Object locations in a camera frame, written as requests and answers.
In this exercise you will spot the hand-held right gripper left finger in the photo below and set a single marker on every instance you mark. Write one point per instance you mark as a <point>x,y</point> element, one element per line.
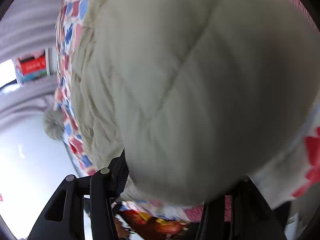
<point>121,180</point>

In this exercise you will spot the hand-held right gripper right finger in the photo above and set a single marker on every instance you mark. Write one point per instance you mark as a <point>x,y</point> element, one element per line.
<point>250,217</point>

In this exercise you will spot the round green pleated cushion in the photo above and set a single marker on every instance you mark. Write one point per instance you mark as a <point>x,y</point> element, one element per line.
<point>53,125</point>

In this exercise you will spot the blue patterned box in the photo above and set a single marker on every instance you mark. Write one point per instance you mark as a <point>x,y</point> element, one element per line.
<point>35,77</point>

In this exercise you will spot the leaf-patterned checkered quilt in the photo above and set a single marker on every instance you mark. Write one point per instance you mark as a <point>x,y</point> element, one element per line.
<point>312,150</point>

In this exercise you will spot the grey curtain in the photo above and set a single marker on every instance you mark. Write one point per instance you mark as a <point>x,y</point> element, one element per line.
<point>32,17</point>
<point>27,97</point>

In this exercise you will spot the white window sill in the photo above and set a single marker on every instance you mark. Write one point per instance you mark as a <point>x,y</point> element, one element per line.
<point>51,62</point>

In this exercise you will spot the red and yellow packaging pile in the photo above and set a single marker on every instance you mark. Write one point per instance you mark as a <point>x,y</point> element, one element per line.
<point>160,226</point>

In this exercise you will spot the khaki padded jacket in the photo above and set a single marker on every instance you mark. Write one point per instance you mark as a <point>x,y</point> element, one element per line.
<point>200,80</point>

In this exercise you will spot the red box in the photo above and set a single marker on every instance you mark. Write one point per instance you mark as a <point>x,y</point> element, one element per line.
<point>33,67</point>

